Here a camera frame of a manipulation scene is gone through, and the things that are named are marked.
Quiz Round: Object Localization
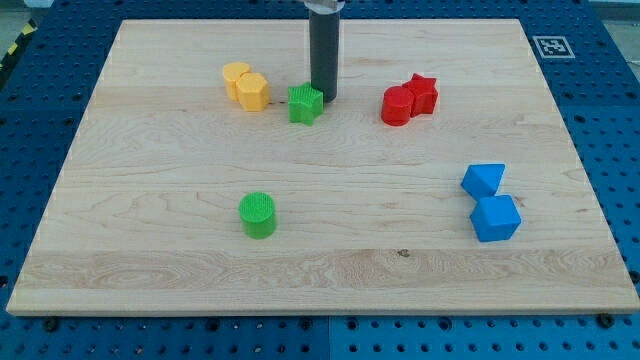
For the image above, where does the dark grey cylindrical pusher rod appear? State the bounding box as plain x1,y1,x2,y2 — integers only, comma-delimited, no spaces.
309,10,340,103

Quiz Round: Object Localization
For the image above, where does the silver rod mount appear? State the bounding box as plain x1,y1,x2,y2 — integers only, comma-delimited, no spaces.
303,0,345,12

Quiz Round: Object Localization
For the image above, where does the green star block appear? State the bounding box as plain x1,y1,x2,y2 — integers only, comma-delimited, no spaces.
288,82,324,126

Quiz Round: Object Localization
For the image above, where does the red star block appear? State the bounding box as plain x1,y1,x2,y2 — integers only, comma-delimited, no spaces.
402,73,439,117

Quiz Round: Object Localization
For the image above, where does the yellow hexagon block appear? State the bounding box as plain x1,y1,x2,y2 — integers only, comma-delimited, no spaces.
237,73,270,112

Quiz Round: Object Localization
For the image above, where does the yellow cylinder block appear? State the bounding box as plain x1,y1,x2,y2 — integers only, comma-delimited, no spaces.
222,62,251,101

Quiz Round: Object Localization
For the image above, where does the red cylinder block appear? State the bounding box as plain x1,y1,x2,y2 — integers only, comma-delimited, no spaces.
381,86,414,126

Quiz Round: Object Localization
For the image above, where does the light wooden board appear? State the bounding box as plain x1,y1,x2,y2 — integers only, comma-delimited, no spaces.
7,19,639,317

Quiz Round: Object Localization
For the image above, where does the green cylinder block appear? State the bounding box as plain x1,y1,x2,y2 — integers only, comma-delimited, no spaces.
238,192,277,239

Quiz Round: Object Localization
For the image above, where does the blue triangle block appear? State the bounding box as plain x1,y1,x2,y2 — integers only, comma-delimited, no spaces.
461,164,506,200

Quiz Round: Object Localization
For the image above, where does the white fiducial marker tag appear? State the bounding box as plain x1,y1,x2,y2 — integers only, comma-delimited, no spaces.
533,35,575,59

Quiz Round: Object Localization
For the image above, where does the blue cube block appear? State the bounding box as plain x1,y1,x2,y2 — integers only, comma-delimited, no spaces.
470,195,522,242

